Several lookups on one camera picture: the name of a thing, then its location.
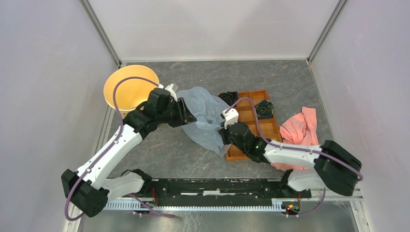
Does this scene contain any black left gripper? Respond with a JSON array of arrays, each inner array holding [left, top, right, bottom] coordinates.
[[157, 97, 198, 128]]

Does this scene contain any light blue plastic trash bag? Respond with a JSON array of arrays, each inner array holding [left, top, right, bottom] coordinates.
[[176, 87, 230, 158]]

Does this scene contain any yellow capybara trash bin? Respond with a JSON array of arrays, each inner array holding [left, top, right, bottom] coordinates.
[[103, 65, 160, 118]]

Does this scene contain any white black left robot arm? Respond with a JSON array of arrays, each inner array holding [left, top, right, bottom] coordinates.
[[61, 88, 196, 221]]

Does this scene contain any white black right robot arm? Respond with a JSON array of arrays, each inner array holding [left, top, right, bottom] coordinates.
[[219, 122, 363, 197]]

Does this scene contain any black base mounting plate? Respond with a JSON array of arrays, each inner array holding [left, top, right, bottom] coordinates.
[[135, 178, 312, 207]]

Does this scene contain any pink cloth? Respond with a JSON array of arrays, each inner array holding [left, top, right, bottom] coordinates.
[[270, 107, 321, 172]]

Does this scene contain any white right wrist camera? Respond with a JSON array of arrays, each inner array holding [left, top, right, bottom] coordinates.
[[221, 108, 239, 129]]

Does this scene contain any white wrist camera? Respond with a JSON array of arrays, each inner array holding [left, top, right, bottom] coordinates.
[[158, 83, 178, 101], [221, 108, 239, 129]]

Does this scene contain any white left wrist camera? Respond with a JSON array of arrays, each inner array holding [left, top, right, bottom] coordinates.
[[158, 83, 178, 101]]

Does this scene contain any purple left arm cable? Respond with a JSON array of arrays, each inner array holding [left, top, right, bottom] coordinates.
[[64, 76, 177, 222]]

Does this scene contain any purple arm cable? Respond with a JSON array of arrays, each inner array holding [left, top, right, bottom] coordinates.
[[64, 76, 177, 222], [224, 96, 364, 218]]

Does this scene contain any white slotted cable duct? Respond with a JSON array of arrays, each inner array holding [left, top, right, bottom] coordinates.
[[104, 198, 285, 213]]

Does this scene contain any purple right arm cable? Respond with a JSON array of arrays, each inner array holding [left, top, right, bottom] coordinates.
[[224, 96, 364, 218]]

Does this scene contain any aluminium frame rail front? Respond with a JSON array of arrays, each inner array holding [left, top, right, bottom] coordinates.
[[74, 178, 363, 202]]

